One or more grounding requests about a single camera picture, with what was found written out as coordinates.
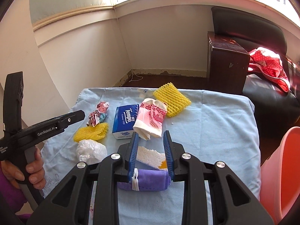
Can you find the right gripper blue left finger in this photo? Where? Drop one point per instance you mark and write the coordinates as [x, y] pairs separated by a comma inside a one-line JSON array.
[[132, 154]]

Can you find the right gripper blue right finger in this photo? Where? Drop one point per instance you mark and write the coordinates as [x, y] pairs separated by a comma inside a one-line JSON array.
[[167, 143]]

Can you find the white styrofoam piece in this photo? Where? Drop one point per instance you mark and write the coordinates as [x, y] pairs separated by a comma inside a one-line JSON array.
[[151, 158]]

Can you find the blue Tempo tissue pack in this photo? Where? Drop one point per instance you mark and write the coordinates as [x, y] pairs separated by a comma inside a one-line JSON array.
[[124, 120]]

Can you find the pink white patterned bag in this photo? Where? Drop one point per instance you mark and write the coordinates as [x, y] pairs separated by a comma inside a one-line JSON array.
[[150, 119]]

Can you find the yellow foam fruit net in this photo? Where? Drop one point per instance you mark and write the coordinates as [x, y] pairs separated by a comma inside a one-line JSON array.
[[175, 101]]

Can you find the clear plastic bag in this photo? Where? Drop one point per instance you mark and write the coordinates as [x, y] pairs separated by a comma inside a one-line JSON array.
[[91, 152]]

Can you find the red white wrapper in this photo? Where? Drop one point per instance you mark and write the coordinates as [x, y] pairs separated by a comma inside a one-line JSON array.
[[98, 115]]

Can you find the pink plastic trash bucket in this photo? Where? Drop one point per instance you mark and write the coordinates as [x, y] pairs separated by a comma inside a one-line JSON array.
[[279, 192]]

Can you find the person's left hand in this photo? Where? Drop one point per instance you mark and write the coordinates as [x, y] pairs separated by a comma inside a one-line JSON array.
[[35, 169]]

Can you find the light blue floral tablecloth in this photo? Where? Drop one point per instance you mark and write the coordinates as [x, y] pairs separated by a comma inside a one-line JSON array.
[[214, 127]]

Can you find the black leather armchair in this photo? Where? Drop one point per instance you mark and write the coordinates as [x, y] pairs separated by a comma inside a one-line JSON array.
[[272, 83]]

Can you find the red polka dot garment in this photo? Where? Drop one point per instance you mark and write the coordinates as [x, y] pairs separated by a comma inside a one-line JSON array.
[[270, 65]]

